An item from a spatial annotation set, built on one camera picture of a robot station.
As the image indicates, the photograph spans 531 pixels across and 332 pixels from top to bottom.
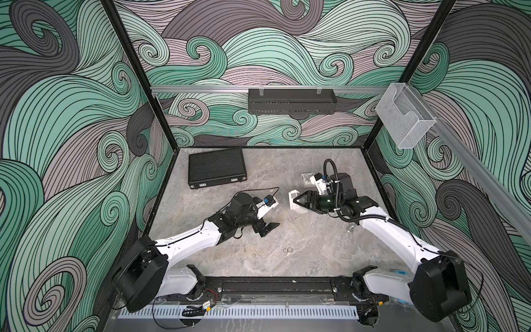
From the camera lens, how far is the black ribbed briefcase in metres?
1.01

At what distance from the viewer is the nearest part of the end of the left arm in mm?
638

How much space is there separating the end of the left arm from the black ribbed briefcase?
34 centimetres
